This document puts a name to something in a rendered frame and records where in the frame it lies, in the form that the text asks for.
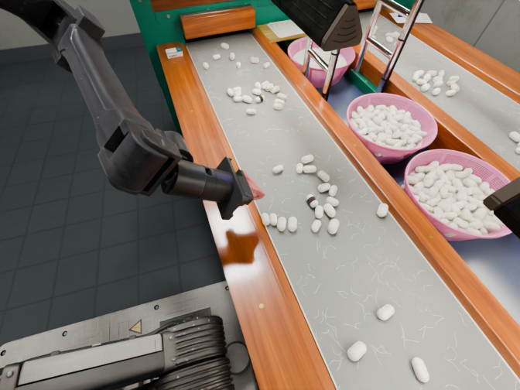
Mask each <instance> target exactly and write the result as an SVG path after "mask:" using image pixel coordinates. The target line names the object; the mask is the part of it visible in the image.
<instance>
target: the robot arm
mask: <svg viewBox="0 0 520 390"><path fill-rule="evenodd" d="M0 9H4V10H5V11H7V12H10V13H12V14H14V15H16V16H18V17H19V18H20V19H22V20H23V21H24V22H25V23H26V24H28V25H29V26H30V27H31V28H32V29H33V30H34V31H36V32H37V33H38V34H39V35H40V36H41V37H43V38H44V39H45V41H47V42H48V43H49V44H50V45H51V46H52V47H53V48H54V49H53V51H52V54H53V58H54V60H55V63H56V65H58V66H60V67H62V68H63V69H65V70H67V71H69V72H71V73H72V74H73V75H74V77H75V79H76V82H77V84H78V86H79V88H80V91H81V93H82V95H83V97H84V100H85V102H86V104H87V107H88V109H89V111H90V113H91V116H92V118H93V120H94V124H95V128H96V136H97V142H98V145H99V146H100V148H101V151H100V152H99V153H98V154H97V156H98V158H99V160H100V162H101V165H102V167H103V170H104V173H105V174H106V176H107V177H108V180H109V183H110V184H111V185H112V186H113V187H114V188H115V189H117V190H120V191H123V192H126V193H130V194H133V195H137V194H138V193H140V194H142V195H145V196H147V197H150V196H151V195H152V193H153V192H154V191H155V190H156V188H157V187H158V186H159V185H160V184H161V188H162V191H163V192H164V194H169V195H174V196H179V197H188V198H193V199H198V200H208V201H213V202H216V203H217V207H218V210H219V212H220V215H221V219H222V220H228V221H229V220H230V219H231V218H232V217H233V216H234V214H233V213H234V211H235V210H236V209H237V208H238V207H240V206H241V207H242V206H244V205H249V204H250V203H251V202H252V201H253V200H259V199H262V198H263V197H264V195H265V193H264V192H263V191H262V190H261V189H260V188H259V186H258V185H257V184H256V183H255V182H254V181H253V179H252V178H251V177H250V176H249V175H248V174H247V173H246V172H245V171H244V170H241V169H239V170H238V171H237V172H235V171H234V167H233V166H232V164H231V160H232V158H229V157H224V159H223V160H222V161H221V163H220V164H219V165H218V166H217V168H216V169H215V168H211V167H209V166H203V165H201V164H197V163H194V162H193V157H192V155H191V153H190V150H189V149H188V147H187V145H186V142H185V140H184V138H183V136H182V135H181V134H179V133H178V132H174V131H165V132H164V131H162V130H160V129H158V128H156V130H154V128H153V127H152V125H151V124H150V122H148V121H146V120H145V119H144V118H143V117H142V116H141V115H140V114H139V113H138V111H137V110H136V108H135V106H134V104H133V103H132V101H131V99H130V98H129V96H128V95H127V93H126V91H125V89H124V88H123V86H122V85H121V82H120V81H119V79H118V78H117V76H116V74H115V72H114V71H113V69H112V68H111V65H110V64H109V62H108V61H107V59H106V57H105V55H104V51H103V45H102V43H101V41H100V40H101V37H102V36H103V35H104V33H105V29H104V27H103V26H102V24H101V23H100V22H99V20H98V19H97V18H96V17H95V16H94V15H92V14H91V13H90V12H89V11H88V10H86V9H84V8H83V7H81V6H80V5H78V6H77V8H76V10H75V9H74V8H72V7H71V6H70V5H68V4H67V3H66V2H65V1H64V0H0Z"/></svg>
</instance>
